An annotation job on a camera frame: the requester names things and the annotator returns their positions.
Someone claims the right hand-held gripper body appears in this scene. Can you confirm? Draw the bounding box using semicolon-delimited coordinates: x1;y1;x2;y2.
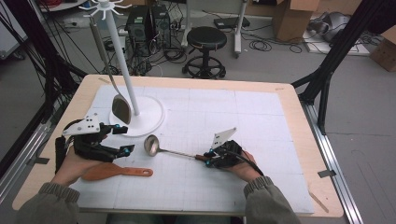
210;126;248;170

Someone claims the brown wooden rice paddle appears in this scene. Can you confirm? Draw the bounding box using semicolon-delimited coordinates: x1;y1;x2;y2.
81;161;154;182

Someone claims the black flat device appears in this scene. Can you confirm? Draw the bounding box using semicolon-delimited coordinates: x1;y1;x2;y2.
213;16;251;30

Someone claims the white grid mat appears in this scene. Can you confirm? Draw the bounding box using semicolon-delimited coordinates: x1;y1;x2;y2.
64;84;315;216

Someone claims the white stand leg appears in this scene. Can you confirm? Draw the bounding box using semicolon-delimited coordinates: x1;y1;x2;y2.
180;0;194;49
233;0;248;59

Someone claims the white utensil stand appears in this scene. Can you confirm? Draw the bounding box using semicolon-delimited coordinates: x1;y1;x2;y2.
78;0;166;138

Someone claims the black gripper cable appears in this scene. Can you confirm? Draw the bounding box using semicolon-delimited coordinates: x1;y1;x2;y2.
55;119;82;174
228;148;265;177

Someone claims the black round stool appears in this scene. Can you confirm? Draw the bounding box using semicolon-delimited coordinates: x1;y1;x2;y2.
181;26;228;79

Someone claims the steel spatula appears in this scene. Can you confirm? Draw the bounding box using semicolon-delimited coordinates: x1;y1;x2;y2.
89;15;133;125

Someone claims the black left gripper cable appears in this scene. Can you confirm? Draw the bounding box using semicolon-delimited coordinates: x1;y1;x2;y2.
55;119;82;174

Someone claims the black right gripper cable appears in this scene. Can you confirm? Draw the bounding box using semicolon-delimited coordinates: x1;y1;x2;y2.
228;148;265;177

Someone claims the open cardboard box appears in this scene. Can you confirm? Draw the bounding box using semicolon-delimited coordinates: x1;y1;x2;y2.
271;0;321;43

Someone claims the grey tape strip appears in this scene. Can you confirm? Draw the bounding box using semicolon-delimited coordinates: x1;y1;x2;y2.
26;157;50;166
317;169;337;179

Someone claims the aluminium rail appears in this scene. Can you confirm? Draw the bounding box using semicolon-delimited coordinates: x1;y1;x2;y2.
0;122;52;203
300;102;364;224

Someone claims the closed cardboard box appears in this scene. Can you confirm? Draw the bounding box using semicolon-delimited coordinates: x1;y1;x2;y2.
369;26;396;73

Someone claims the person's left hand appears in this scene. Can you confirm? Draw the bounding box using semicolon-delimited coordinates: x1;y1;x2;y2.
50;146;106;188

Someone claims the black computer tower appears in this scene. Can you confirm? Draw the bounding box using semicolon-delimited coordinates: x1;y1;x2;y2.
124;6;153;57
150;4;172;49

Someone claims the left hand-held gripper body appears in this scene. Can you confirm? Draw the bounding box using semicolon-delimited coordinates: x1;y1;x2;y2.
62;112;123;163

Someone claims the black metal frame with cables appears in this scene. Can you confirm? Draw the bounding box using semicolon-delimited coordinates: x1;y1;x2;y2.
0;0;90;178

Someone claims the steel ladle wooden handle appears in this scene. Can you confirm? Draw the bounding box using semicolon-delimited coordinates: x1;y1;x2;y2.
143;134;212;162

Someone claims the coiled black cable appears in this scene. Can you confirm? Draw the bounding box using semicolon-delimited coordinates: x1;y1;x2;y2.
248;39;273;52

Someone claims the person's right hand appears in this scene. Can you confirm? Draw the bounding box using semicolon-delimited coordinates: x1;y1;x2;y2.
223;150;265;183

